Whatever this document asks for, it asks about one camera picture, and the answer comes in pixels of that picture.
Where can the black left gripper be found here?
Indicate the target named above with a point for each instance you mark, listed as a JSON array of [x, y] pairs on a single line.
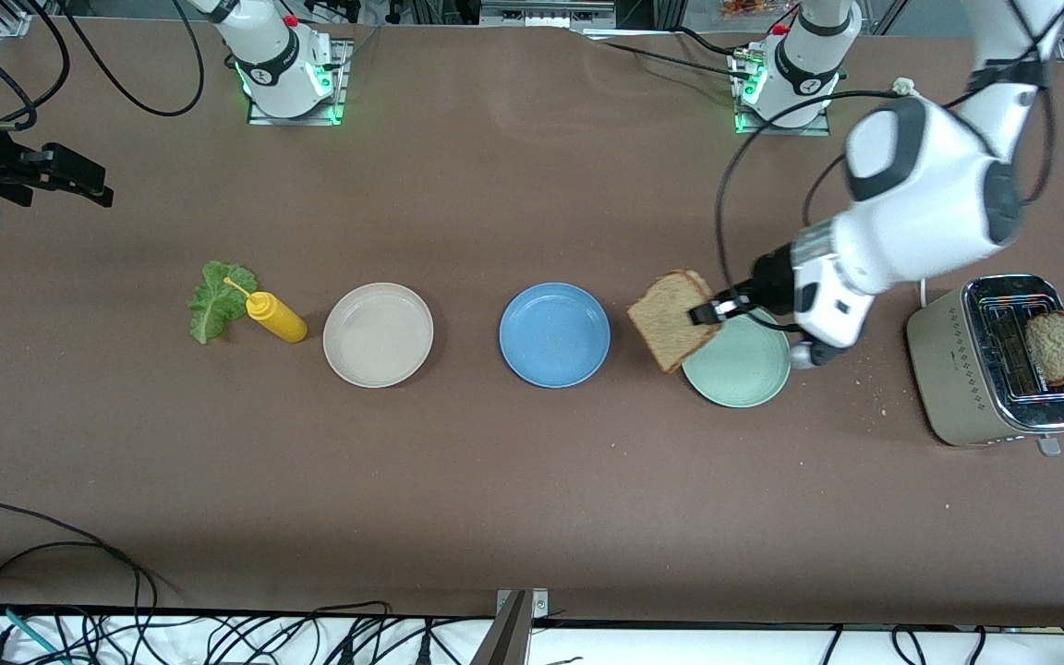
[[770, 276]]

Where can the brown bread slice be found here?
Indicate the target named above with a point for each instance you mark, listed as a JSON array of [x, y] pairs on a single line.
[[671, 323], [1058, 349]]

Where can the green lettuce leaf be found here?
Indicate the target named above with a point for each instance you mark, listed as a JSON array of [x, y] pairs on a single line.
[[213, 309]]

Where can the yellow squeeze bottle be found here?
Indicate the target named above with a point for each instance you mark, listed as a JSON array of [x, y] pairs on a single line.
[[278, 319]]

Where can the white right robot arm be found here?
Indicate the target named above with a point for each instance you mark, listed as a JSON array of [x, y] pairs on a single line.
[[273, 55]]

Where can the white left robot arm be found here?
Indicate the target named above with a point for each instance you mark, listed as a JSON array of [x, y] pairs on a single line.
[[929, 185]]

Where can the green plate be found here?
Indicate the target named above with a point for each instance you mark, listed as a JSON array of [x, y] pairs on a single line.
[[744, 379]]

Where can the blue plate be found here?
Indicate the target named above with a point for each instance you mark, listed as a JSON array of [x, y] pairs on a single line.
[[554, 334]]

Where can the cream white plate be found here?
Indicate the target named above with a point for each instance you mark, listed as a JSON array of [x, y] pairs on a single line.
[[378, 334]]

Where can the beige chrome toaster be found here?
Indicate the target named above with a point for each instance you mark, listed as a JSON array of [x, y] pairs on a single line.
[[948, 369]]

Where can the orange snack packet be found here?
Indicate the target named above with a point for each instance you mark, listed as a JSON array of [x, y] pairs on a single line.
[[749, 7]]

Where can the grey metal box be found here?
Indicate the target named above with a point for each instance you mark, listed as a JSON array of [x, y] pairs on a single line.
[[546, 14]]

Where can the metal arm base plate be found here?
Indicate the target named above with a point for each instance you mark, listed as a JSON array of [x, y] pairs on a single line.
[[344, 92], [818, 129]]

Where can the aluminium profile bracket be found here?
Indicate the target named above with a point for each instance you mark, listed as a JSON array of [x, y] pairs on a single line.
[[509, 637]]

